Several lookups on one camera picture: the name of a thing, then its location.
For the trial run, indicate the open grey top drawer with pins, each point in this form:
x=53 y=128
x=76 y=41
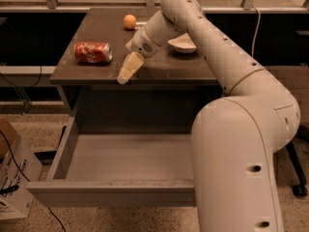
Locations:
x=124 y=150

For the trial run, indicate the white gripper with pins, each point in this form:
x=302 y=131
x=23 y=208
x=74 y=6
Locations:
x=141 y=43

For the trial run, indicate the grey office chair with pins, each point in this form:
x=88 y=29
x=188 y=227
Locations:
x=299 y=190

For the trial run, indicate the white cardboard box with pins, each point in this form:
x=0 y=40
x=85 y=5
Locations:
x=19 y=166

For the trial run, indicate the white paper bowl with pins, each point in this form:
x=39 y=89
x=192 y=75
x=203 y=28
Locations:
x=183 y=44

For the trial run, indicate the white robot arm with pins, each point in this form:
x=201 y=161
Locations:
x=233 y=138

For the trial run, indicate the red coke can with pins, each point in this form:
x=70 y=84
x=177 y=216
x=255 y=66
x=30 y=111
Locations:
x=93 y=52

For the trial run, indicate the orange fruit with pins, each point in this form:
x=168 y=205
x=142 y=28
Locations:
x=129 y=21

